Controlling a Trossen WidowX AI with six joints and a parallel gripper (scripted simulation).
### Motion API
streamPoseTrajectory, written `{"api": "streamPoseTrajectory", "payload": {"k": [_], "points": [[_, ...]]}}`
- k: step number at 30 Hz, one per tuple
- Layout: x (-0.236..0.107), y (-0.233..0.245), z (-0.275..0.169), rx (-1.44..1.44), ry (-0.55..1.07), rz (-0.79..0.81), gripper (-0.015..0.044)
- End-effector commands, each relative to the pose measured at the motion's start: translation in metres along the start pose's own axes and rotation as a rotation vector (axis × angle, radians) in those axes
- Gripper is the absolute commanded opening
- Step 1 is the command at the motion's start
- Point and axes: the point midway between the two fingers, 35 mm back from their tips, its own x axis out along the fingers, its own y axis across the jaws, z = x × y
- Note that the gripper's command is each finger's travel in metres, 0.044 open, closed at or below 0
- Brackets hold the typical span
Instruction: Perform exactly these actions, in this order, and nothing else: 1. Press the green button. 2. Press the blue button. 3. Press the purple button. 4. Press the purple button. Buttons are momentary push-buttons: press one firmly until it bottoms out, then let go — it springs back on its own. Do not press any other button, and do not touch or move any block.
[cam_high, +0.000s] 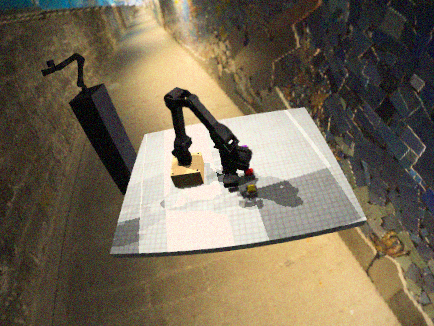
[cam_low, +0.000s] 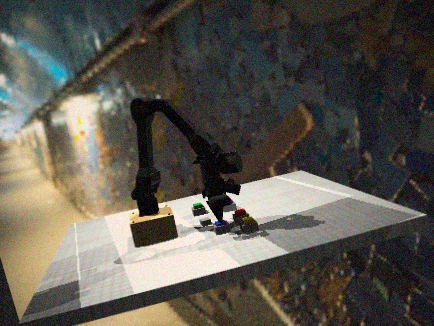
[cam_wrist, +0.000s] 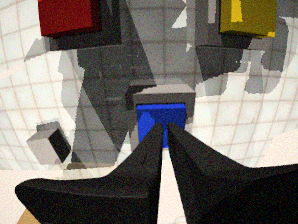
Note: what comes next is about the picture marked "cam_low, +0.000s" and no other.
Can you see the green button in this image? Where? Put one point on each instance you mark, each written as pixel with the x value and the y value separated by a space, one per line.
pixel 198 209

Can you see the blue button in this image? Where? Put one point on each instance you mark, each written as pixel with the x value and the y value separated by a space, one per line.
pixel 221 228

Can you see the purple button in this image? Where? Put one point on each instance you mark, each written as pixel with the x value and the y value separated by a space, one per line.
pixel 230 207

